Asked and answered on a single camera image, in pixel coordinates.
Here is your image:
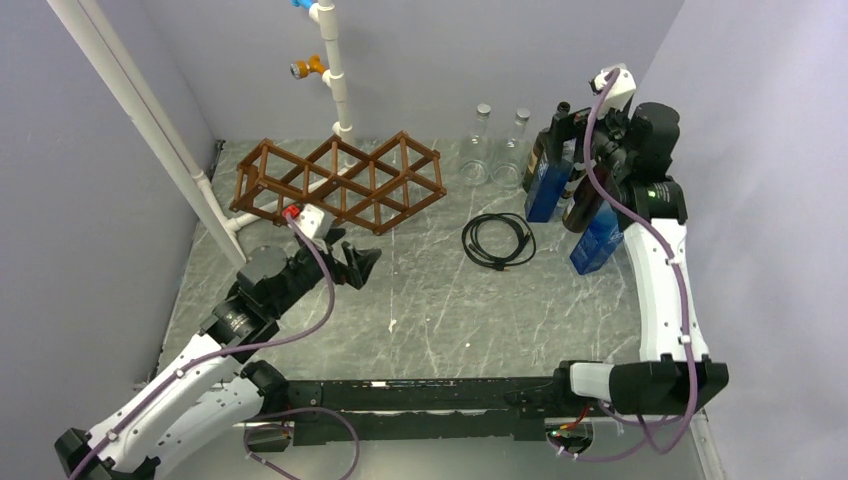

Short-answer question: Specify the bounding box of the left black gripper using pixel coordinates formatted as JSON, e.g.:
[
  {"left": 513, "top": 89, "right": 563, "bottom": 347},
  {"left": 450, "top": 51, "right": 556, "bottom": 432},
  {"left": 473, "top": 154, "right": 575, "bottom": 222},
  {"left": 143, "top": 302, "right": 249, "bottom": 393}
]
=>
[{"left": 269, "top": 227, "right": 380, "bottom": 316}]

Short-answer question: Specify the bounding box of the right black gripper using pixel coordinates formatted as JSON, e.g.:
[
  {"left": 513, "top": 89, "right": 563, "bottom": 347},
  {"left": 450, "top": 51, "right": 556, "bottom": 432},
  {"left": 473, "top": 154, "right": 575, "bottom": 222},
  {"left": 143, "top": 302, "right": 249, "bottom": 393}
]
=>
[{"left": 539, "top": 97, "right": 634, "bottom": 177}]

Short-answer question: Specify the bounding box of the dark bottle gold foil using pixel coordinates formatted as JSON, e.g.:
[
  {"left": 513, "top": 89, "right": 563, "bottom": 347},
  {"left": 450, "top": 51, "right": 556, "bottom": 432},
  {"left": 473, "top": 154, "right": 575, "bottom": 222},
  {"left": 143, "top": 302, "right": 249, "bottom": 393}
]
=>
[{"left": 563, "top": 176, "right": 604, "bottom": 233}]

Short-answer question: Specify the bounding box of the olive green bottle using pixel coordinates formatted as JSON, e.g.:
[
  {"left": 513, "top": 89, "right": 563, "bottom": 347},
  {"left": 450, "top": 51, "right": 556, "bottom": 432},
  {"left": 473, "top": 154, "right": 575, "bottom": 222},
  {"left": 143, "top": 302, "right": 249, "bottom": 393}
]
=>
[{"left": 522, "top": 101, "right": 573, "bottom": 194}]

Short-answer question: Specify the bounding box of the blue labelled clear bottle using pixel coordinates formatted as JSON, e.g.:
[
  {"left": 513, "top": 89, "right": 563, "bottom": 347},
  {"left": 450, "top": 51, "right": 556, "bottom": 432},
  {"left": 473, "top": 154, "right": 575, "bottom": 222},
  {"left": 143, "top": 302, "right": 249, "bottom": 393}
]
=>
[{"left": 570, "top": 202, "right": 624, "bottom": 275}]

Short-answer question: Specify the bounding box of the clear glass bottle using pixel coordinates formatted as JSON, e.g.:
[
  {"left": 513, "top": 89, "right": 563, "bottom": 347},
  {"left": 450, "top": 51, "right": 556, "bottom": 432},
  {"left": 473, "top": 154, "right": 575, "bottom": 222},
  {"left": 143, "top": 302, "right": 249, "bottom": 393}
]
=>
[
  {"left": 490, "top": 107, "right": 531, "bottom": 189},
  {"left": 459, "top": 103, "right": 491, "bottom": 187}
]

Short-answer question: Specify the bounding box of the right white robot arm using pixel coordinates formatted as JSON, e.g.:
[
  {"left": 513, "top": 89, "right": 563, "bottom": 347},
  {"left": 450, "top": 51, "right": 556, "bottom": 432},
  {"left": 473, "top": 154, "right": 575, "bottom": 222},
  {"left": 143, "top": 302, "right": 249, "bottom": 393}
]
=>
[{"left": 550, "top": 102, "right": 729, "bottom": 415}]

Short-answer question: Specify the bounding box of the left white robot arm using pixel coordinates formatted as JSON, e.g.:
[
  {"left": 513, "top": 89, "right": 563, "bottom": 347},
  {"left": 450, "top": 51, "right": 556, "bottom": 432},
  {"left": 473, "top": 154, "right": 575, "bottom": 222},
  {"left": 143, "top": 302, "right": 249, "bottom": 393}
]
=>
[{"left": 54, "top": 228, "right": 382, "bottom": 479}]

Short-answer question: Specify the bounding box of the brown wooden wine rack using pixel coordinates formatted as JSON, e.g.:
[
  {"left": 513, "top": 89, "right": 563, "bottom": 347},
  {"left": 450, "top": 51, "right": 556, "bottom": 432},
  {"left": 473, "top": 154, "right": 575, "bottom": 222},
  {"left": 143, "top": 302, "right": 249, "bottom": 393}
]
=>
[{"left": 229, "top": 131, "right": 447, "bottom": 236}]

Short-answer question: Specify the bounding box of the orange pipe fitting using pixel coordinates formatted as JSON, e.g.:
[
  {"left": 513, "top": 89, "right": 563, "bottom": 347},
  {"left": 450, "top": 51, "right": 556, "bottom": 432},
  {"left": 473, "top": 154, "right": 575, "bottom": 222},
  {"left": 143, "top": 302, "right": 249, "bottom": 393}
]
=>
[{"left": 290, "top": 55, "right": 328, "bottom": 80}]

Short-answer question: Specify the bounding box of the white pvc pipe stand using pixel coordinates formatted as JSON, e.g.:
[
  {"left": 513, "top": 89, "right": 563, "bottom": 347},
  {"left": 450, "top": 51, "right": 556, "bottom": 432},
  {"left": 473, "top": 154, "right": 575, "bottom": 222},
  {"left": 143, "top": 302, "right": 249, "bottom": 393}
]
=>
[{"left": 291, "top": 0, "right": 355, "bottom": 143}]

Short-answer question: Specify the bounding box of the white diagonal pole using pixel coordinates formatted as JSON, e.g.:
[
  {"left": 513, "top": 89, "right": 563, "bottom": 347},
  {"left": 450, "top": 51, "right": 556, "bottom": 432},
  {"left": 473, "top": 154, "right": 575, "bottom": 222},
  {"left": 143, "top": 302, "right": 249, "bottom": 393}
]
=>
[{"left": 48, "top": 0, "right": 246, "bottom": 268}]

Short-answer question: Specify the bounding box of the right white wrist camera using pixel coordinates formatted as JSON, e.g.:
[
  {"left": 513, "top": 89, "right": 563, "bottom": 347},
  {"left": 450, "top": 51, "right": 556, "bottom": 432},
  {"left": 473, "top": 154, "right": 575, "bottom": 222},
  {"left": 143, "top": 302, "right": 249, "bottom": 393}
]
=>
[{"left": 589, "top": 63, "right": 637, "bottom": 120}]

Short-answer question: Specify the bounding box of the coiled black cable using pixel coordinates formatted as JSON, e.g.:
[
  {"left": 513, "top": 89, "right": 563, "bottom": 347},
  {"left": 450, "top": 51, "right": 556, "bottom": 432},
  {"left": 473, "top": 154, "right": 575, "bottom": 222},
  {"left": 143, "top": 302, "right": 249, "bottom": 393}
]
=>
[{"left": 460, "top": 211, "right": 537, "bottom": 272}]

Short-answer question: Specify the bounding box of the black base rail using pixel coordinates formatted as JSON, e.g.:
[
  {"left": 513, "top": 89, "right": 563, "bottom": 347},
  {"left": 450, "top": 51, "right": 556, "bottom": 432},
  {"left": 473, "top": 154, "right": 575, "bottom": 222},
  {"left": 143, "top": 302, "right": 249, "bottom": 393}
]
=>
[{"left": 249, "top": 377, "right": 594, "bottom": 446}]

